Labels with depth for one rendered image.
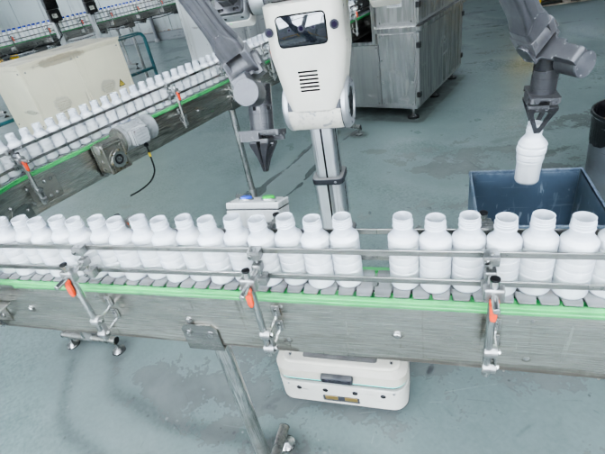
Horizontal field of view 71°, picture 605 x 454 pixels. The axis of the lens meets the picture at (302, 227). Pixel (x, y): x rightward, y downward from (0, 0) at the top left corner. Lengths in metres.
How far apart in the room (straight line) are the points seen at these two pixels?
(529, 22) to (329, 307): 0.71
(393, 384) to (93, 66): 4.25
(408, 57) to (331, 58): 3.15
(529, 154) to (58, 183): 1.92
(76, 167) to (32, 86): 2.49
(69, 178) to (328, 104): 1.38
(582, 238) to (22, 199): 2.03
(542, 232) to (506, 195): 0.67
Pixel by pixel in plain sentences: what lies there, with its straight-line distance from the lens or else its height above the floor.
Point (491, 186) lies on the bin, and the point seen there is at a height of 0.90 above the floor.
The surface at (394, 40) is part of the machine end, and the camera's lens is 4.45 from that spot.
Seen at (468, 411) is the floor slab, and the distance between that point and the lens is 1.95.
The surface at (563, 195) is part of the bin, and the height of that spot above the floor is 0.86.
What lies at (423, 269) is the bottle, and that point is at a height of 1.06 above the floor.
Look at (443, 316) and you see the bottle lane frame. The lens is 0.91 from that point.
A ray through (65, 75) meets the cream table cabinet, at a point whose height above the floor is 0.99.
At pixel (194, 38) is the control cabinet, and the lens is 6.96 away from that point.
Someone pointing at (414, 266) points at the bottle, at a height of 1.06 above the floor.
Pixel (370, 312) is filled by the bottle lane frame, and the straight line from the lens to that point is 0.91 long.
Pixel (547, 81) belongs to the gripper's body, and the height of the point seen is 1.26.
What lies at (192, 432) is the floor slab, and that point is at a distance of 2.05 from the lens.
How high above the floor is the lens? 1.61
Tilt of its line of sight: 32 degrees down
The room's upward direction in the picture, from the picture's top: 11 degrees counter-clockwise
